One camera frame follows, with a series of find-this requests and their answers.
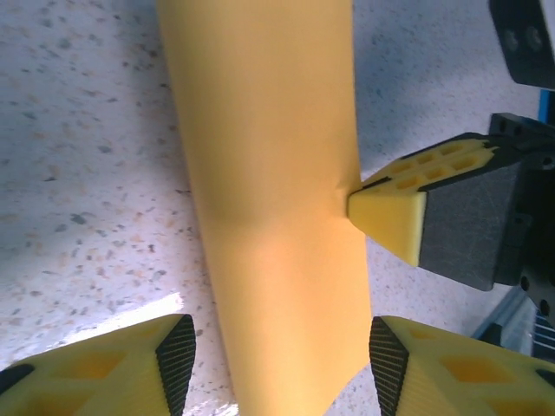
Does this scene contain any aluminium side rail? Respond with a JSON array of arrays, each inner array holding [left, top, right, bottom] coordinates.
[[472, 285, 543, 350]]

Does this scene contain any yellow paper sheet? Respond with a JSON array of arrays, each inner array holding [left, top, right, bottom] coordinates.
[[156, 0, 374, 416]]

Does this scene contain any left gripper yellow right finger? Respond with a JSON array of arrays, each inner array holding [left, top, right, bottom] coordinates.
[[368, 315, 555, 416]]

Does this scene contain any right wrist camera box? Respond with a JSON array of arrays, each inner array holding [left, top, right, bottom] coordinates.
[[489, 0, 555, 92]]

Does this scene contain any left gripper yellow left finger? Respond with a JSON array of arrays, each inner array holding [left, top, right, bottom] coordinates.
[[0, 314, 196, 416]]

